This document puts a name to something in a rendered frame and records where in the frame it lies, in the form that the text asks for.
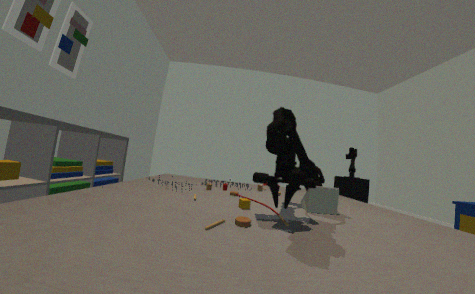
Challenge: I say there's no orange round disc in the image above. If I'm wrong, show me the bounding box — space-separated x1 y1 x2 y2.
235 216 251 227

